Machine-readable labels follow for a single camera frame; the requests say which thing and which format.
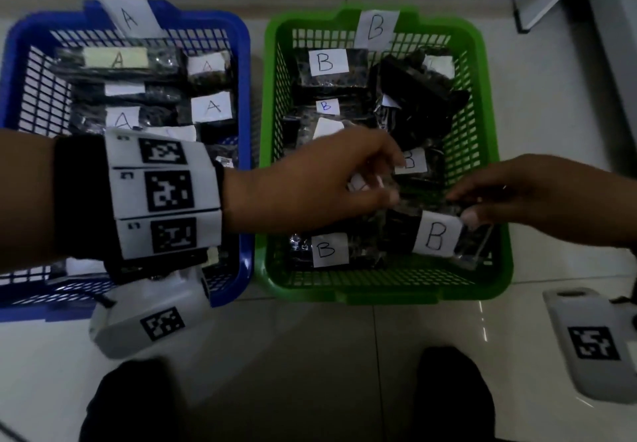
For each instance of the person's right hand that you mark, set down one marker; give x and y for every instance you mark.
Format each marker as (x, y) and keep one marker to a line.
(537, 198)

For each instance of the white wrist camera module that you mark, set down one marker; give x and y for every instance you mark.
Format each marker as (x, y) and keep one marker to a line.
(149, 317)
(592, 347)

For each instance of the black item packet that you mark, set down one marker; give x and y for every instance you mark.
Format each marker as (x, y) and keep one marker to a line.
(435, 238)

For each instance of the black wristband with markers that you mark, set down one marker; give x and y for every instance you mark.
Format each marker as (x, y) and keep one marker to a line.
(164, 198)

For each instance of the person's dark trouser leg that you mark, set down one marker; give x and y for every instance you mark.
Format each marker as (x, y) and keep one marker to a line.
(134, 402)
(453, 397)

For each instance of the green plastic mesh basket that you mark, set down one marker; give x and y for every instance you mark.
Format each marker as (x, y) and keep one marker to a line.
(388, 290)

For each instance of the blue plastic mesh basket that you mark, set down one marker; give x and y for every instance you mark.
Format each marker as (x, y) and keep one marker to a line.
(234, 58)

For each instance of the person's left hand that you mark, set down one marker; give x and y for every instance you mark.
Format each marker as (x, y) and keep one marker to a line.
(308, 183)

